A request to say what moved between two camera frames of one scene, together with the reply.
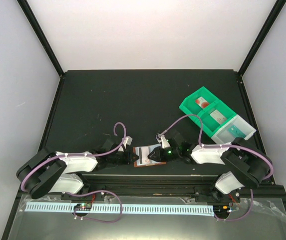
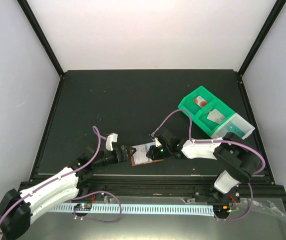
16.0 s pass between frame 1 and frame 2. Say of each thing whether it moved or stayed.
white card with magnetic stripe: moved
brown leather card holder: moved
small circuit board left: stayed
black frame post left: stayed
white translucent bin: stayed
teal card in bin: stayed
